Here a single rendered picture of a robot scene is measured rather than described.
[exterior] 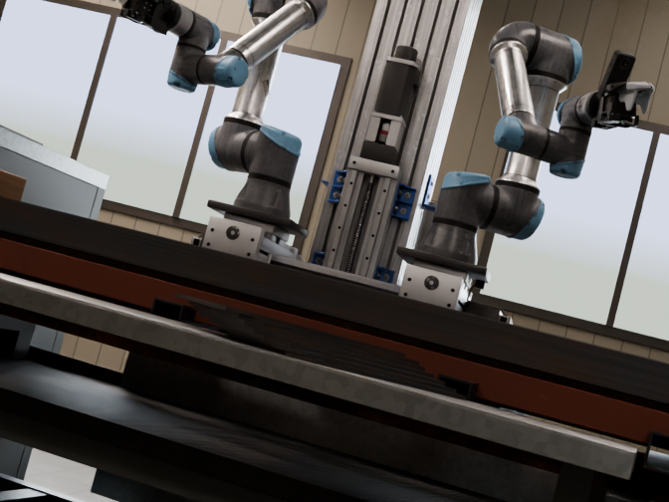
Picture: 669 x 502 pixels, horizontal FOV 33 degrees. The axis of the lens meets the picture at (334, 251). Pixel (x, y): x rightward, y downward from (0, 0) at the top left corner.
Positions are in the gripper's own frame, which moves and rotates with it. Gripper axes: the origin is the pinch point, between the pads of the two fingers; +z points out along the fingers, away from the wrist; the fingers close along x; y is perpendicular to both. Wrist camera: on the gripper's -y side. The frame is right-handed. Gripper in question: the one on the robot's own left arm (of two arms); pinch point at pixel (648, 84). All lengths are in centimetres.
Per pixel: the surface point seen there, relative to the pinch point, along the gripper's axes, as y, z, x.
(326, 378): 61, 81, 83
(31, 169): 31, -71, 121
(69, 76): -51, -438, 113
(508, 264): 25, -325, -115
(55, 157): 27, -78, 116
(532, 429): 63, 94, 62
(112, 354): 99, -410, 71
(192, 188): 4, -400, 41
